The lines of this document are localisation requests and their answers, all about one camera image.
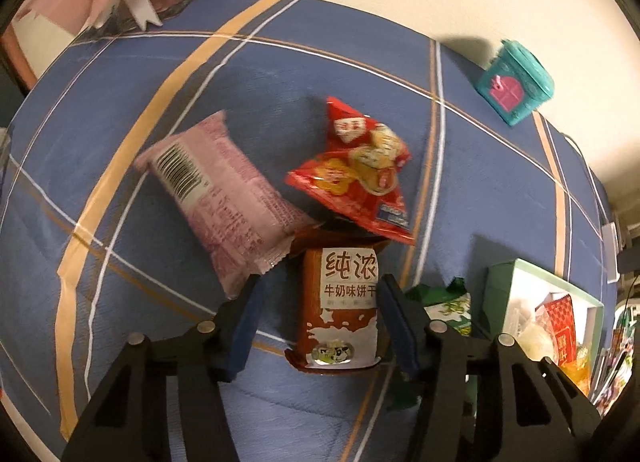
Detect pink snack packet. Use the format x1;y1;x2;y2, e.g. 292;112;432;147
134;111;314;300

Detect yellow cake packet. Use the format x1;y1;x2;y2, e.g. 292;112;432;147
562;345;591;396

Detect yellow jelly cup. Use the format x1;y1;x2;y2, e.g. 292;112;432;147
516;321;556;361

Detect red gold snack bar packet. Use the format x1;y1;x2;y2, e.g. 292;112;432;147
537;294;577;366

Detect white box green rim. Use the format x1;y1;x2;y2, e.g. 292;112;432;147
483;260;604;375

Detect red milk biscuit packet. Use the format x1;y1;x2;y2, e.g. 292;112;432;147
285;226;390;373

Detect red chips bag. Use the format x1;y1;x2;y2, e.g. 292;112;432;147
285;96;414;245

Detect green milk carton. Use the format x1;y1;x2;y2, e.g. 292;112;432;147
388;277;472;411

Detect teal pink toy box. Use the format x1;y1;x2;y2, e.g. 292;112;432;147
475;40;554;126

